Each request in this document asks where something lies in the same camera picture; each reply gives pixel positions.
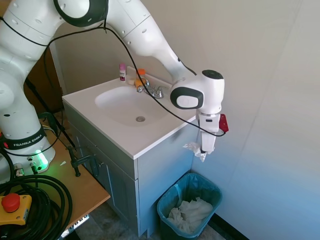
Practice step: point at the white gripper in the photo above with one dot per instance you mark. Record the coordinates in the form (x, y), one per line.
(208, 140)

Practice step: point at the white tissue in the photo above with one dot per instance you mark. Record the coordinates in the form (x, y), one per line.
(197, 150)

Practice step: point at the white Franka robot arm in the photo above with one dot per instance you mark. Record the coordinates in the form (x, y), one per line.
(150, 37)

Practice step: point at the teal lined trash bin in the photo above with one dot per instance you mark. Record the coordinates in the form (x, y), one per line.
(165, 200)

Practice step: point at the grey vanity cabinet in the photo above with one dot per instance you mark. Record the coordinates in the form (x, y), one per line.
(160, 180)

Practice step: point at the pile of white tissues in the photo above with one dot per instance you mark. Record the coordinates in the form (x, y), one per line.
(192, 212)

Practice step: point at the chrome sink drain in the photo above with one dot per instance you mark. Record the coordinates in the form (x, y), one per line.
(140, 118)

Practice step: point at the chrome faucet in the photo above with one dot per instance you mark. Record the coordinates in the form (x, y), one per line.
(155, 91)

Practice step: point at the white sink countertop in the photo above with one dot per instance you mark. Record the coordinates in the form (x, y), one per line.
(125, 135)

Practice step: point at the round orange container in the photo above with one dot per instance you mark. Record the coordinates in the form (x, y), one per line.
(138, 82)

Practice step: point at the jar with orange lid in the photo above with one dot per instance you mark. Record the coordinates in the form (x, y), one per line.
(141, 75)

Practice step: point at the small round white container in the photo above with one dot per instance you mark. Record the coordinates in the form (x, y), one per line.
(131, 81)

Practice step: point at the pink capped deodorant bottle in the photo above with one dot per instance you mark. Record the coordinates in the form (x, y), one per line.
(122, 73)

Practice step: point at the black C-clamp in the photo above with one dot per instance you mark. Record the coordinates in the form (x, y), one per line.
(82, 160)

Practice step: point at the wooden table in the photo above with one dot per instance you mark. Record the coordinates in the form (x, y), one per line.
(85, 190)

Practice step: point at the desk height control panel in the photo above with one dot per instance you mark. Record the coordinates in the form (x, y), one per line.
(79, 221)

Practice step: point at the brown wooden door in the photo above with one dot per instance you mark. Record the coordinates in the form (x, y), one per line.
(52, 82)

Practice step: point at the yellow emergency stop box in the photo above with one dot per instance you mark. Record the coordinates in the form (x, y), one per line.
(15, 207)

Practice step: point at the red wrist camera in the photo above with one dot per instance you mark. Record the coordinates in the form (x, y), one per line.
(224, 122)

